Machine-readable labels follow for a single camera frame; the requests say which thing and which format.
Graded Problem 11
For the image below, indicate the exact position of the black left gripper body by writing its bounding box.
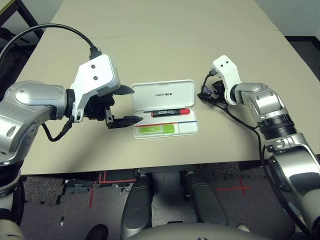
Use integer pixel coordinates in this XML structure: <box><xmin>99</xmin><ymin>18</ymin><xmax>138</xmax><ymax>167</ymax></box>
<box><xmin>84</xmin><ymin>91</ymin><xmax>116</xmax><ymax>129</ymax></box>

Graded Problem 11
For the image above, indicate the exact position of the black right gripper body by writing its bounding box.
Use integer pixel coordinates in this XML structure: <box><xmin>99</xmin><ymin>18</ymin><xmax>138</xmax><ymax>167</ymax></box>
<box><xmin>212</xmin><ymin>79</ymin><xmax>227</xmax><ymax>101</ymax></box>

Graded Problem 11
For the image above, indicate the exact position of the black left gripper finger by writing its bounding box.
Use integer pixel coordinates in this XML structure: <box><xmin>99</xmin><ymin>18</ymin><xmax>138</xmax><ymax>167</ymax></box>
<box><xmin>107</xmin><ymin>115</ymin><xmax>144</xmax><ymax>130</ymax></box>
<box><xmin>110</xmin><ymin>84</ymin><xmax>135</xmax><ymax>97</ymax></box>

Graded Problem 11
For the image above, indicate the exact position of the green highlighter pen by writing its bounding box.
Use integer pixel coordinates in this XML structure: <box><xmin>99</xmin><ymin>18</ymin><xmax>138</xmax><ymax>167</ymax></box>
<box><xmin>135</xmin><ymin>124</ymin><xmax>175</xmax><ymax>136</ymax></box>

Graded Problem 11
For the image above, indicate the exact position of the white plastic pencil case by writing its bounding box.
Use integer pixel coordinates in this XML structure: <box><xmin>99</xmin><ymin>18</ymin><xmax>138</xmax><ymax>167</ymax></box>
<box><xmin>130</xmin><ymin>79</ymin><xmax>200</xmax><ymax>140</ymax></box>

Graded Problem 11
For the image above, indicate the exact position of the red black whiteboard marker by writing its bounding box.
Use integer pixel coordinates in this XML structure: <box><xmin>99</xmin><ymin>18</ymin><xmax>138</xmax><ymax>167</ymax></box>
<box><xmin>150</xmin><ymin>108</ymin><xmax>191</xmax><ymax>118</ymax></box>

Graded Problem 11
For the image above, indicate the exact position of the grey robot left leg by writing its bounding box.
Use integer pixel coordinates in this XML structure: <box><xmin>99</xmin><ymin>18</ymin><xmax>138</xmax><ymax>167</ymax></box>
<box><xmin>121</xmin><ymin>174</ymin><xmax>154</xmax><ymax>240</ymax></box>

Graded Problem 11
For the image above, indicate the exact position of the grey robot leg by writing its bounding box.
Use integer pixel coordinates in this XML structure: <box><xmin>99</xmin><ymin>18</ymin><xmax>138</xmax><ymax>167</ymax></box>
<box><xmin>183</xmin><ymin>172</ymin><xmax>230</xmax><ymax>227</ymax></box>
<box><xmin>121</xmin><ymin>174</ymin><xmax>154</xmax><ymax>240</ymax></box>

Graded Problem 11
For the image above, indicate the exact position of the grey robot right leg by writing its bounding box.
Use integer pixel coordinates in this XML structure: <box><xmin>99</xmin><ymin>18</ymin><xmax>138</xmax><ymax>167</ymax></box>
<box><xmin>183</xmin><ymin>172</ymin><xmax>230</xmax><ymax>227</ymax></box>

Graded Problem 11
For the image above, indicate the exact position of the neighbouring table with black legs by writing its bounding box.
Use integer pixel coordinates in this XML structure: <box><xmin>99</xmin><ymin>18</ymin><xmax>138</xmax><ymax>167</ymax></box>
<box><xmin>0</xmin><ymin>0</ymin><xmax>46</xmax><ymax>38</ymax></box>

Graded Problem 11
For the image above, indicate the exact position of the black shoe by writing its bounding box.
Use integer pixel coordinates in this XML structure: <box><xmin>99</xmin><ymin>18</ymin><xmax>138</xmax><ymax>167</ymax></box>
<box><xmin>84</xmin><ymin>224</ymin><xmax>109</xmax><ymax>240</ymax></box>

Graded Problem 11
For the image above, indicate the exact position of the black tripod stand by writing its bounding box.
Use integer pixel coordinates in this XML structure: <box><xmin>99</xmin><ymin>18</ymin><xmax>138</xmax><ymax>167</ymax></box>
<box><xmin>0</xmin><ymin>27</ymin><xmax>18</xmax><ymax>45</ymax></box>

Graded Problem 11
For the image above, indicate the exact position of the grey robot torso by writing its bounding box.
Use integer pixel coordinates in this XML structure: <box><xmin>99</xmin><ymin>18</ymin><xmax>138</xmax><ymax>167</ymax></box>
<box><xmin>127</xmin><ymin>222</ymin><xmax>272</xmax><ymax>240</ymax></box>

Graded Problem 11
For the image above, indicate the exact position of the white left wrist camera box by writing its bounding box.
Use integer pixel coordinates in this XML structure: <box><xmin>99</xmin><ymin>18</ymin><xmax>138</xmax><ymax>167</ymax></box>
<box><xmin>69</xmin><ymin>54</ymin><xmax>121</xmax><ymax>124</ymax></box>

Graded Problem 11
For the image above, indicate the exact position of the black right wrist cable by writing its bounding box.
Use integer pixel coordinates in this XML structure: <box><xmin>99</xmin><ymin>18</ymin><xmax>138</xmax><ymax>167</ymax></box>
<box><xmin>201</xmin><ymin>69</ymin><xmax>312</xmax><ymax>238</ymax></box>

